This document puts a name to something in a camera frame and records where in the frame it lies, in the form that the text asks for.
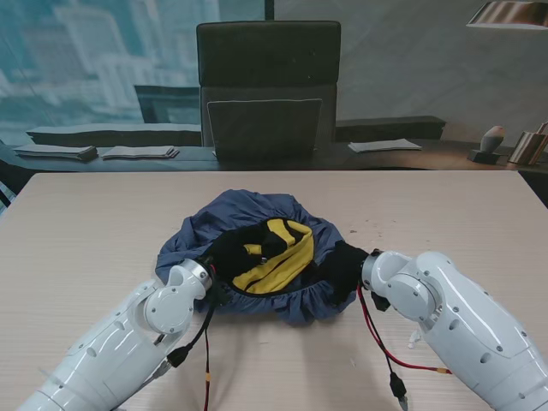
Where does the red and black right arm cable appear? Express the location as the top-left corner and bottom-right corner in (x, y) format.
(357, 286), (453, 411)

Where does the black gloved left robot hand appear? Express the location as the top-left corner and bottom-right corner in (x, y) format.
(208, 225), (267, 284)

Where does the black yellow blue backpack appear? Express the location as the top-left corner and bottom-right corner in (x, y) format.
(213, 217), (316, 296)

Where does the black and red left arm cable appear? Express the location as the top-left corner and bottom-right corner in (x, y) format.
(153, 265), (228, 411)

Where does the blue-grey rain cover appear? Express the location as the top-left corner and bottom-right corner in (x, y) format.
(154, 188), (359, 327)

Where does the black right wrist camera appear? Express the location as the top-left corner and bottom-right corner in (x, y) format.
(370, 290), (391, 313)

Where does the printed office backdrop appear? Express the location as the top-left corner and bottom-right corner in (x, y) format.
(0, 0), (548, 175)

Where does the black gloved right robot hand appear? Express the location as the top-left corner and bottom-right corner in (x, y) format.
(319, 242), (370, 307)

